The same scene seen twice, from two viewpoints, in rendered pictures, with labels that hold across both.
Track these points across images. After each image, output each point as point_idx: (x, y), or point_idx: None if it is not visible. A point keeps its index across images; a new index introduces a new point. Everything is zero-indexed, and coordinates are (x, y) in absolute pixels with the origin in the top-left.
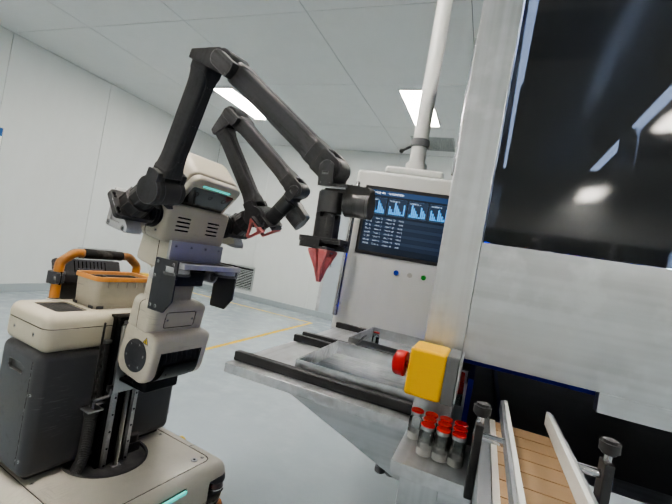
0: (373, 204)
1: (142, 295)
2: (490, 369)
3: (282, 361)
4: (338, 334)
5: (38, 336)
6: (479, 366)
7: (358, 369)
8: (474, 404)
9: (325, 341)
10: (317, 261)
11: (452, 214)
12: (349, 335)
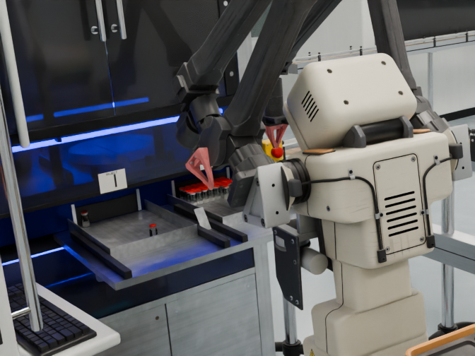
0: None
1: (412, 290)
2: (45, 235)
3: (290, 217)
4: (161, 259)
5: None
6: (47, 238)
7: (232, 212)
8: (283, 141)
9: (225, 227)
10: (280, 131)
11: None
12: (146, 259)
